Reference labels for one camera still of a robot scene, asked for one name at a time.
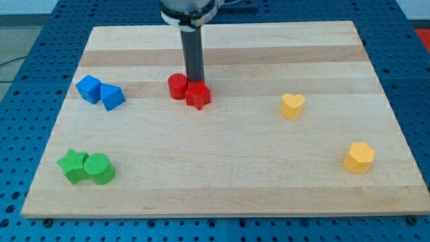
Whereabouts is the yellow hexagon block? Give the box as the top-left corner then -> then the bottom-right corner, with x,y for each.
342,142 -> 375,173

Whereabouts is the yellow heart block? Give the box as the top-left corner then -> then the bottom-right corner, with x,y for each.
279,93 -> 306,120

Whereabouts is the black cable on floor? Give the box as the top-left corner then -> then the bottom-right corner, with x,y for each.
0,56 -> 27,84

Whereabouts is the blue triangular prism block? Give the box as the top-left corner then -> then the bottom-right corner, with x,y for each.
101,83 -> 126,111

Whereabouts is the red star block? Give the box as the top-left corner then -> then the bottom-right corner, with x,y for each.
185,80 -> 211,110

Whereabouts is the green star block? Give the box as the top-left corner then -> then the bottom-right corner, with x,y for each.
57,149 -> 89,184

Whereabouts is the green cylinder block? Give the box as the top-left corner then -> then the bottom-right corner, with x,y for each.
84,153 -> 116,185

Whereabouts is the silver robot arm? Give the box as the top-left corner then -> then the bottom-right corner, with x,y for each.
159,0 -> 224,32

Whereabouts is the blue cube block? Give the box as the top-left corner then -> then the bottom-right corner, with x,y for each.
75,75 -> 101,104

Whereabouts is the wooden board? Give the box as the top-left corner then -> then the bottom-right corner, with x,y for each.
21,21 -> 429,218

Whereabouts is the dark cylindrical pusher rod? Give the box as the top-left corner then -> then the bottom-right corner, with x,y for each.
181,28 -> 205,82

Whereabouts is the red cylinder block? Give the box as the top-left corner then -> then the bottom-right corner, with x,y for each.
167,73 -> 188,100

